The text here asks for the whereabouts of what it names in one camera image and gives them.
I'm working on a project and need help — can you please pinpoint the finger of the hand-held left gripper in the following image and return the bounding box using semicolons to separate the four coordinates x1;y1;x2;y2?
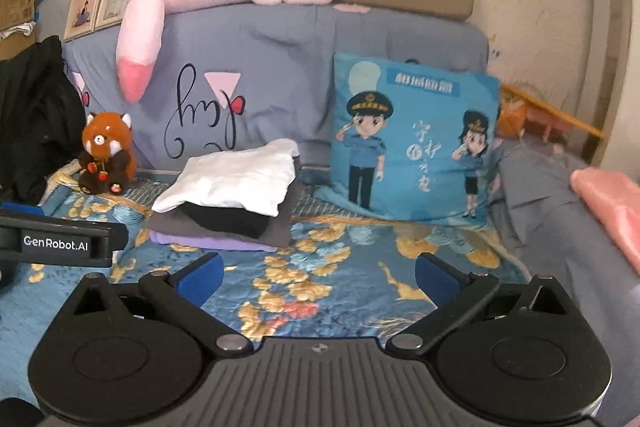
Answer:
0;202;46;219

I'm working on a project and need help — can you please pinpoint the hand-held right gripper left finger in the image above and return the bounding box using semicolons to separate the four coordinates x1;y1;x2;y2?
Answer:
62;251;254;357

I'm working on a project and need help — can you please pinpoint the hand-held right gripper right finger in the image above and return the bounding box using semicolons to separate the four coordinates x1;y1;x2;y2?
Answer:
385;251;579;357

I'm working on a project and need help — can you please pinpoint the white garment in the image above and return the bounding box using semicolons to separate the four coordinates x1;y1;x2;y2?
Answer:
152;139;300;218

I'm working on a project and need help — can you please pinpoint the purple folded garment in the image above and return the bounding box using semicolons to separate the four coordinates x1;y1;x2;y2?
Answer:
149;229;279;254

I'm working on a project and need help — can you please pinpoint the black folded garment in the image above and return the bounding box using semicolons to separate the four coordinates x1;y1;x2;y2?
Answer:
181;201;275;241

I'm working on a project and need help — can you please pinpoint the black jacket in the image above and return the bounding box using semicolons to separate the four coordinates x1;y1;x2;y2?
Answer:
0;36;87;208

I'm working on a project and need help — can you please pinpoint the blue floral quilt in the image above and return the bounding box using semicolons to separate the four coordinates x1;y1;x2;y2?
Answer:
0;164;531;408

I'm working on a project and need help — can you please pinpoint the red panda plush toy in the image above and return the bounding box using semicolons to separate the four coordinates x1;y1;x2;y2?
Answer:
77;111;137;196

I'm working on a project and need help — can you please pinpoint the grey folded garment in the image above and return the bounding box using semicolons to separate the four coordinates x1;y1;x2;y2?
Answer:
146;157;307;254

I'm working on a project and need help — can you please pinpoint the grey-blue bed sheet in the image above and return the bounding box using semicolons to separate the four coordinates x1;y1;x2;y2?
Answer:
487;136;640;408

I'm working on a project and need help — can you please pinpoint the blue cartoon print cushion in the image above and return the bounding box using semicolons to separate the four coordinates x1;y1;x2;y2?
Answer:
316;52;502;229

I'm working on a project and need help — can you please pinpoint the orange bag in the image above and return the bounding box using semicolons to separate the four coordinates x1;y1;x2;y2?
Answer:
497;99;529;138

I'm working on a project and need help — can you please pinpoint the pink cloth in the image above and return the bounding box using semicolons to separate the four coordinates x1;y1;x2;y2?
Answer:
570;167;640;279

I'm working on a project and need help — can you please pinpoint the pink plastic hanger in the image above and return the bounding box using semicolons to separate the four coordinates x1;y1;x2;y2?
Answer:
525;107;572;142

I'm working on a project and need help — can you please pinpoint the cardboard box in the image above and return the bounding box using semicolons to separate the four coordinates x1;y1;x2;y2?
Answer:
0;0;40;34

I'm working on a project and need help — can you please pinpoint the yellow wooden rack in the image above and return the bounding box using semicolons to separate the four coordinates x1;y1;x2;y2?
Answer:
500;82;607;140

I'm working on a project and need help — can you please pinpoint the grey pillow with script print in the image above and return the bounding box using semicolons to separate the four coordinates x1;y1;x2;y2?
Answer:
62;2;491;172

